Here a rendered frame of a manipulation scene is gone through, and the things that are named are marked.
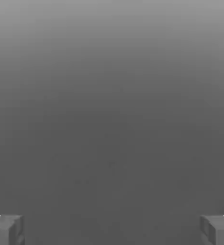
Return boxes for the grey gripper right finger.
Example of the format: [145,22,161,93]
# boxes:
[199,214,224,245]

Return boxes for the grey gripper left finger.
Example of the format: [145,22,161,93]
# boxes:
[0,214,25,245]

